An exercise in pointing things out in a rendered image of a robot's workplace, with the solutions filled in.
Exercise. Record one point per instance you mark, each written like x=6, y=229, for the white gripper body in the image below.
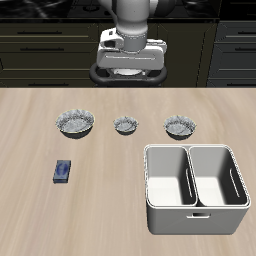
x=133, y=60

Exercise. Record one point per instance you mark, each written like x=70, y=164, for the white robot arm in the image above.
x=131, y=20

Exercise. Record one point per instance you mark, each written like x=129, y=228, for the small grey fluted bowl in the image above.
x=125, y=124

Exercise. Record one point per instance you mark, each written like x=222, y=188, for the middle-sized grey fluted bowl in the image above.
x=179, y=126

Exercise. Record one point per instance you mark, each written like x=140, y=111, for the large grey fluted bowl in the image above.
x=74, y=122

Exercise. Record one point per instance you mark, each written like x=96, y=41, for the dark kitchen cupboards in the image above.
x=50, y=50

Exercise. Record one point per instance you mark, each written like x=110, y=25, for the black marble countertop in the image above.
x=40, y=8

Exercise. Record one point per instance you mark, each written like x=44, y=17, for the small dark blue box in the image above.
x=62, y=171

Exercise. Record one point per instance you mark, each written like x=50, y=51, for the white two-bin basket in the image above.
x=196, y=218

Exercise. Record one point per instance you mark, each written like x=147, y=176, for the flat black base plate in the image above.
x=100, y=77

